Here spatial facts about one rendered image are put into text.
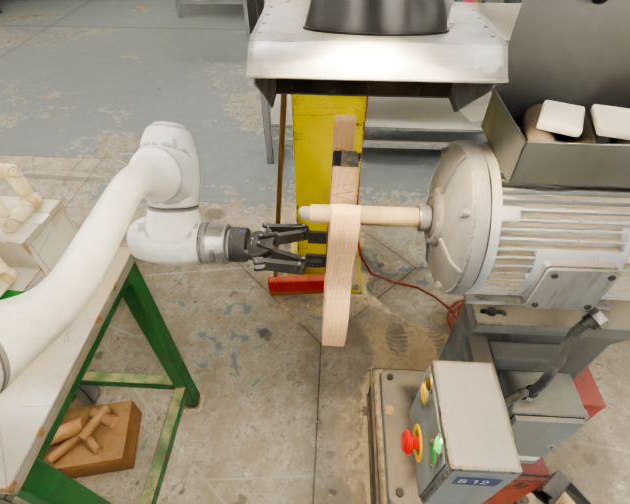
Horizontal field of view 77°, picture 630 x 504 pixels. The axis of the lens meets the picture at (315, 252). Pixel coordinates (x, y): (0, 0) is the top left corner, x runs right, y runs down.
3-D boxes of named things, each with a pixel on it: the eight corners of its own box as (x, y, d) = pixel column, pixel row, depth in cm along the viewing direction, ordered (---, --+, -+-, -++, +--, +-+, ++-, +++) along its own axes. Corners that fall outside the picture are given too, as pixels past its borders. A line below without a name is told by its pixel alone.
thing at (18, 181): (44, 201, 93) (23, 167, 86) (36, 210, 91) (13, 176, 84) (31, 200, 93) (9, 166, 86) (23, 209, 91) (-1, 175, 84)
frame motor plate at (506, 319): (617, 244, 85) (627, 231, 82) (683, 342, 68) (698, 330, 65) (447, 238, 86) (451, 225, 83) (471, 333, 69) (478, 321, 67)
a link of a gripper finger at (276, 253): (258, 239, 83) (254, 243, 82) (307, 254, 79) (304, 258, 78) (259, 253, 85) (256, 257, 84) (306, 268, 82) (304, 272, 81)
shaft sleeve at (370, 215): (417, 204, 67) (420, 215, 64) (414, 219, 69) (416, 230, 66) (311, 200, 67) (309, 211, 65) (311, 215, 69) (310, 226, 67)
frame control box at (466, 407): (514, 401, 84) (571, 336, 65) (550, 521, 69) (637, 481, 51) (398, 395, 85) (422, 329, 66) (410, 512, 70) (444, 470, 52)
